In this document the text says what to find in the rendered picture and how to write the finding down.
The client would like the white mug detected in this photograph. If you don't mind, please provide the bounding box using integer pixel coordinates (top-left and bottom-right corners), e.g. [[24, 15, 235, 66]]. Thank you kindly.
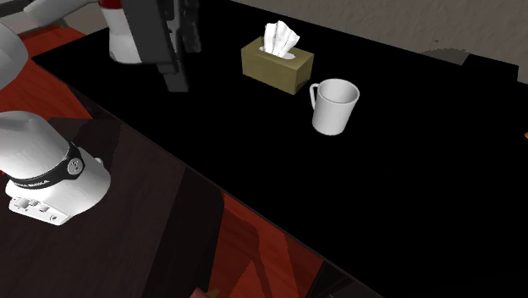
[[308, 77, 361, 137]]

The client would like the black table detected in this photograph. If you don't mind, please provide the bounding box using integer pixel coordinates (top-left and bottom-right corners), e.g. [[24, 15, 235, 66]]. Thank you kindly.
[[30, 0, 528, 298]]

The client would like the olive tissue box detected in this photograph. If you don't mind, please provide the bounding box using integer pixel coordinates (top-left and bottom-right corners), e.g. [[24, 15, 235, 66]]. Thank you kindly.
[[240, 19, 315, 97]]

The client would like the dark wood robot stand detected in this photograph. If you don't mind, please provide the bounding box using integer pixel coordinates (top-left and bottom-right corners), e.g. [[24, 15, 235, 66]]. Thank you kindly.
[[0, 117, 226, 298]]

